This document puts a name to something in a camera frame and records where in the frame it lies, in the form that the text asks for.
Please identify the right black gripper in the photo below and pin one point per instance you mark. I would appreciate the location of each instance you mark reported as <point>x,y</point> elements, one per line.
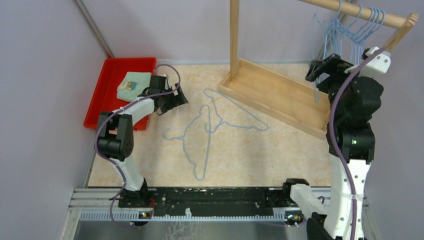
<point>333,65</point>

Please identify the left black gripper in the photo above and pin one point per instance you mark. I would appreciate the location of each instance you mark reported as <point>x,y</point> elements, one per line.
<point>177,100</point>

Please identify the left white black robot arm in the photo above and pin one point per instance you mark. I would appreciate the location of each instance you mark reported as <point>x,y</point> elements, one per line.
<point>114,138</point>

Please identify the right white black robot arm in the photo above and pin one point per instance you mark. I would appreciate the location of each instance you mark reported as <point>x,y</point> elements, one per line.
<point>352,149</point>

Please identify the folded light green cloth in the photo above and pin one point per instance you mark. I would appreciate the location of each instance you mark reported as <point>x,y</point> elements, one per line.
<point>132,85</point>

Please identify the wooden hanger rack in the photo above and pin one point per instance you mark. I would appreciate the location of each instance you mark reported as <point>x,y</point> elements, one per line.
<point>281,97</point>

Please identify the red plastic bin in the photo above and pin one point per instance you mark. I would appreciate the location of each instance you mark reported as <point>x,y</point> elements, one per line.
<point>104,97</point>

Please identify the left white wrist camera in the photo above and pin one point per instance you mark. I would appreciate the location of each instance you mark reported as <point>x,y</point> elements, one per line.
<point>166,85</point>

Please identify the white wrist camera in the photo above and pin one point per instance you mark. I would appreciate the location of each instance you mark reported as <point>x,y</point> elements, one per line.
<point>377,66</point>
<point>166,85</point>

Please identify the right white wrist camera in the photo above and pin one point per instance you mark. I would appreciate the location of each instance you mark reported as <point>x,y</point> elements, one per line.
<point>377,66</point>

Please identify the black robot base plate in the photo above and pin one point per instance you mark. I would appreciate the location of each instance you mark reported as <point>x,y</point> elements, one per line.
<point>211,201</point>

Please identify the aluminium frame rail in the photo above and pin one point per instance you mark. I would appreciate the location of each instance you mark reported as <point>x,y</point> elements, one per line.
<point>102,204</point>

